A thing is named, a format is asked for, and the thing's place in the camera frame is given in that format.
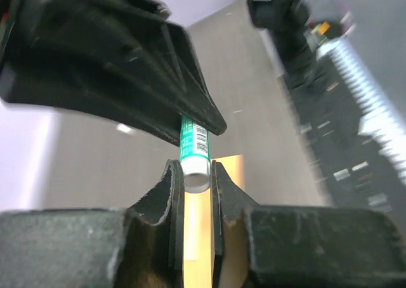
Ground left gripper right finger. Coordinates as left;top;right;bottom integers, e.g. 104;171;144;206
211;162;405;287

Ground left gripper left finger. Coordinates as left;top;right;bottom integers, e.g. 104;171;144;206
1;160;184;287

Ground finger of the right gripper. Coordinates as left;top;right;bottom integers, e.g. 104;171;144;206
1;0;227;145

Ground orange paper envelope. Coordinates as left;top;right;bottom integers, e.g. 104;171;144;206
183;155;255;287

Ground green white glue stick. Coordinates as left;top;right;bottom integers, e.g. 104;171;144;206
179;115;211;193

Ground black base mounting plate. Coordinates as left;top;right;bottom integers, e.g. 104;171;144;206
288;58;405;214

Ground white slotted cable duct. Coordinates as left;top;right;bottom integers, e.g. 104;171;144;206
317;39;405;181

